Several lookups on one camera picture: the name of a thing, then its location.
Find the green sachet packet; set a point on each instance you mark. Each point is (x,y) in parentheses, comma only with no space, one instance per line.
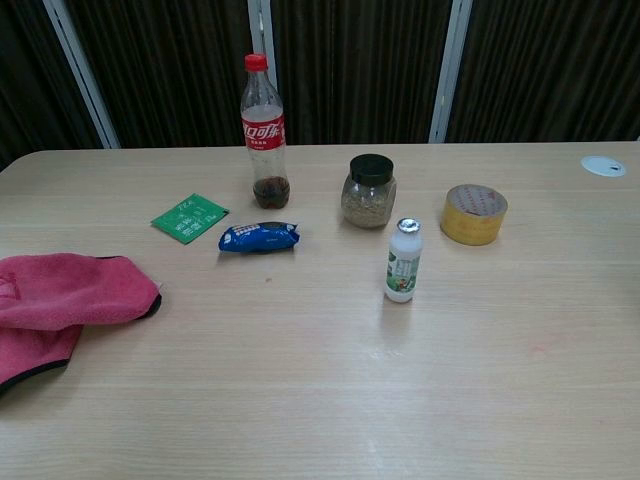
(190,220)

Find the pink cloth with black trim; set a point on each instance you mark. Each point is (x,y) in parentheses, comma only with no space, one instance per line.
(70,295)

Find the cola bottle with red cap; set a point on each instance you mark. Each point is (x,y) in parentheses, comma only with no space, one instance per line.
(263,132)

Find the yellow tape roll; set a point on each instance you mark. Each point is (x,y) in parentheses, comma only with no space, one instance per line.
(470,225)

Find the blue cookie pack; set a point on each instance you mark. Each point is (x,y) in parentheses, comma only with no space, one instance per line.
(260,239)

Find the small white milk bottle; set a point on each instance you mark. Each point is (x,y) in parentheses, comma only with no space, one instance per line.
(403,265)

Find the white partition post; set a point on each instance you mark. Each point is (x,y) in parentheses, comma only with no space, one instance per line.
(260,25)
(80,70)
(447,75)

